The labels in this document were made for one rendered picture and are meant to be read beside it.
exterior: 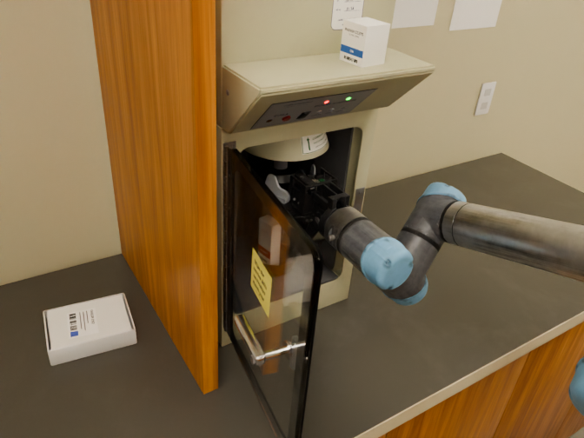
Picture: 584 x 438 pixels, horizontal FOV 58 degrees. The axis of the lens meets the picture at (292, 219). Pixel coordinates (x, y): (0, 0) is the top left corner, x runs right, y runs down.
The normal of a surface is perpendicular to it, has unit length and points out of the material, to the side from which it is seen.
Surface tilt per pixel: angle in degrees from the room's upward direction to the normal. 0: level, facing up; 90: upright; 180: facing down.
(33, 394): 0
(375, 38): 90
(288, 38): 90
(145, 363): 0
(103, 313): 0
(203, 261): 90
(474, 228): 70
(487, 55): 90
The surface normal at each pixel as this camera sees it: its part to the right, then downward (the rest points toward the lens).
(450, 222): -0.82, -0.12
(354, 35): -0.78, 0.29
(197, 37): 0.53, 0.48
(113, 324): 0.07, -0.84
